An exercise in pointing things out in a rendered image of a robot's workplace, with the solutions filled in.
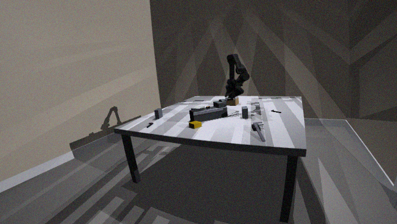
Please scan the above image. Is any yellow block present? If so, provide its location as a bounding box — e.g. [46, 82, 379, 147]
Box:
[189, 121, 202, 129]

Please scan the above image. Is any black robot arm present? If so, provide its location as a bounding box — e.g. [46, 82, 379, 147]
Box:
[227, 54, 250, 86]

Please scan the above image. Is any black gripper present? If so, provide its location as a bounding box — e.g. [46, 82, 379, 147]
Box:
[225, 79, 244, 99]

